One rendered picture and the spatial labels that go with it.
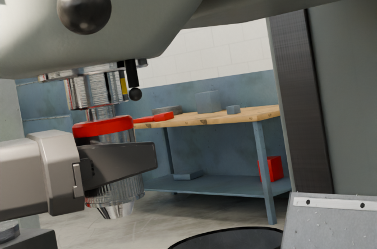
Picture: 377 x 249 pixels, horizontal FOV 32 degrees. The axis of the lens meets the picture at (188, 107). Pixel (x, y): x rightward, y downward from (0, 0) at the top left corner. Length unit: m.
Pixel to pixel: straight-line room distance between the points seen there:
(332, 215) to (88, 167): 0.43
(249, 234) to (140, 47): 2.34
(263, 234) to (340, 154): 1.93
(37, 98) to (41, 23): 7.96
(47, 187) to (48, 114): 7.76
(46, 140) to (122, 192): 0.08
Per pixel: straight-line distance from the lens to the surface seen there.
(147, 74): 7.55
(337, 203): 0.84
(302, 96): 0.85
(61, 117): 7.91
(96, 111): 0.51
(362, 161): 0.82
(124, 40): 0.46
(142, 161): 0.49
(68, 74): 0.48
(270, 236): 2.72
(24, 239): 0.76
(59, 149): 0.46
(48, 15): 0.43
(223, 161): 6.79
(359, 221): 0.82
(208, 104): 6.31
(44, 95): 8.23
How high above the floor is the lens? 1.29
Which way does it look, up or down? 3 degrees down
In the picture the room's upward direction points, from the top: 9 degrees counter-clockwise
